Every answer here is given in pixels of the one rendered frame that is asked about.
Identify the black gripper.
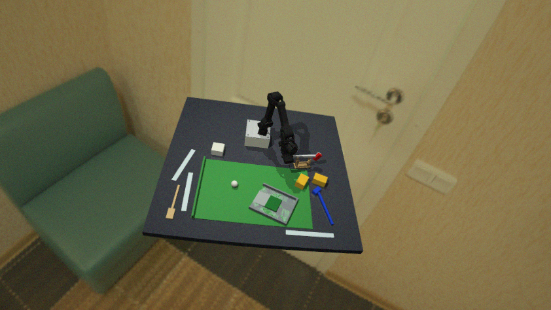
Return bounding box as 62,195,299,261
279,141,294,164

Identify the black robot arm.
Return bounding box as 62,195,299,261
257,92,298,155

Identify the green flat mat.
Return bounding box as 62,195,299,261
194,159,313,229

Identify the white flat bar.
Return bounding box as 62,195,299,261
286,230,334,238
181,173,193,211
172,149,195,181

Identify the blue putter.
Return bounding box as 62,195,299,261
312,187,333,225

